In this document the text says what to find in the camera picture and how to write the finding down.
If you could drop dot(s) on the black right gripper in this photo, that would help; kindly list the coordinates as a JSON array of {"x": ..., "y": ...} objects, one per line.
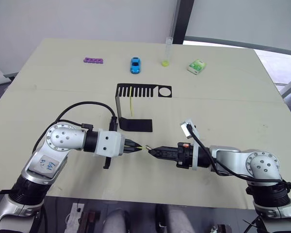
[{"x": 184, "y": 156}]

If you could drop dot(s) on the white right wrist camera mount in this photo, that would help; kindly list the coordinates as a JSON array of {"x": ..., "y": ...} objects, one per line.
[{"x": 184, "y": 128}]

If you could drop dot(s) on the small grey watch body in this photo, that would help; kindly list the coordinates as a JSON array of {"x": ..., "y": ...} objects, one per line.
[{"x": 148, "y": 146}]

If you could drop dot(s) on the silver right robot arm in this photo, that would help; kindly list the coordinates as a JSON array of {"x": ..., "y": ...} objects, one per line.
[{"x": 264, "y": 165}]

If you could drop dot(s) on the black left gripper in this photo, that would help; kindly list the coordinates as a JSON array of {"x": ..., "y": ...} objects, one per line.
[{"x": 114, "y": 124}]

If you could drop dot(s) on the white handwritten sticker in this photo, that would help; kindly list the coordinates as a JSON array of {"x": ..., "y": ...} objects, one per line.
[{"x": 47, "y": 165}]

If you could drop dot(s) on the black metal watch stand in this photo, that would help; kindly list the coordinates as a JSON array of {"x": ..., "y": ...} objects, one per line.
[{"x": 122, "y": 121}]

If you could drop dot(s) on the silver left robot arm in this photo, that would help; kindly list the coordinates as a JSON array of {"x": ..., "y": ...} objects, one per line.
[{"x": 63, "y": 138}]

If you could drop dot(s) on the dark brown block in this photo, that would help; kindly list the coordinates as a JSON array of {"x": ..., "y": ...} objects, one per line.
[{"x": 87, "y": 219}]

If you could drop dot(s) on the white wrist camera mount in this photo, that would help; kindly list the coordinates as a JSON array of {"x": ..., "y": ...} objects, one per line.
[
  {"x": 109, "y": 143},
  {"x": 184, "y": 128}
]

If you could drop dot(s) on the grey rounded shape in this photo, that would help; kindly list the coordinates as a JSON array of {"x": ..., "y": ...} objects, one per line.
[{"x": 114, "y": 221}]

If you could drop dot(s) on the purple block with holes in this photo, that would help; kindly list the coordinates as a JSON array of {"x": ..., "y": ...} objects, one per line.
[{"x": 94, "y": 60}]

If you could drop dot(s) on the clear tube with yellow base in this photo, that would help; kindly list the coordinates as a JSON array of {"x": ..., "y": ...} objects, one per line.
[{"x": 168, "y": 52}]

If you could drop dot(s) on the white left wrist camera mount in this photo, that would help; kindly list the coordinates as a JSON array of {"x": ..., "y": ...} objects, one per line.
[{"x": 109, "y": 143}]

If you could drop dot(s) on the green and white box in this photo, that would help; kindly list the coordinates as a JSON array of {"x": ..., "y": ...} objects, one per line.
[{"x": 196, "y": 66}]

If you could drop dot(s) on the dark window post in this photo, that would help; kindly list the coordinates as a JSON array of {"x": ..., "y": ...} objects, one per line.
[{"x": 184, "y": 19}]

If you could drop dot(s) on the blue toy car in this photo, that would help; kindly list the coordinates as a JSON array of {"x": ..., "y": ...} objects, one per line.
[{"x": 135, "y": 65}]

